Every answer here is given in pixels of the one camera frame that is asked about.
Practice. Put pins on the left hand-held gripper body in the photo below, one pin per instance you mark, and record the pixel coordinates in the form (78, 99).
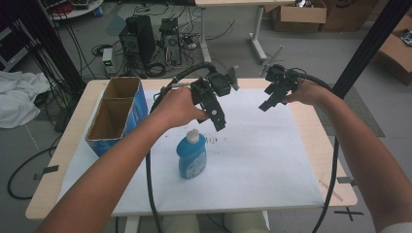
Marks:
(216, 83)

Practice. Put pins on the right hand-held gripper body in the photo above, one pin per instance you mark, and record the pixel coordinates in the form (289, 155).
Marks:
(279, 77)

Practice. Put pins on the person's left hand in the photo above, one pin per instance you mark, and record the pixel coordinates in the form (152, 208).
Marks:
(176, 108)

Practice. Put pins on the person's right hand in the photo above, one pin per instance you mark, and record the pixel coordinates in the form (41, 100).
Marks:
(306, 93)

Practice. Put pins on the blue bottle with white cap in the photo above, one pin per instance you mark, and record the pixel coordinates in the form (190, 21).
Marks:
(191, 155)

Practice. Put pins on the white background desk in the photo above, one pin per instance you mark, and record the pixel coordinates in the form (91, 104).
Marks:
(256, 32)

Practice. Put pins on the white paper mat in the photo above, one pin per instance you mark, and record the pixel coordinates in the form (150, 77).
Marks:
(252, 161)

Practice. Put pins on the small black computer tower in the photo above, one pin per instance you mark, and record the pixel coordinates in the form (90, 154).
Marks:
(171, 39)

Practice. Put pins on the open brown cardboard box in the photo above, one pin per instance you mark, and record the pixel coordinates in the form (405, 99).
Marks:
(299, 17)

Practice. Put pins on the large black computer tower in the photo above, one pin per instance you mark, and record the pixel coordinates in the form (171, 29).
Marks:
(139, 39)

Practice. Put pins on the blue cardboard box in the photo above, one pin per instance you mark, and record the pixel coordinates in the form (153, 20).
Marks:
(111, 113)

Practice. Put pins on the closed brown cardboard box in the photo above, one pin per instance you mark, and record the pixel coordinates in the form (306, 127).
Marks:
(348, 14)

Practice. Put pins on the white power supply unit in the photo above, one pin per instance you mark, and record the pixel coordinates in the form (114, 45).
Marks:
(108, 61)

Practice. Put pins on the brown cardboard box with flap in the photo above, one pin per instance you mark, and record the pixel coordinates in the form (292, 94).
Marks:
(395, 55)

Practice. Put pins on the round white table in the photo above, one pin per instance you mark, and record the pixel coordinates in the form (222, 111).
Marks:
(76, 9)

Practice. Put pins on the white cloth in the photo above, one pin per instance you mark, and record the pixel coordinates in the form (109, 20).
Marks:
(19, 97)

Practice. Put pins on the black metal frame post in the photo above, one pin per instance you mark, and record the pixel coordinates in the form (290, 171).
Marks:
(372, 42)

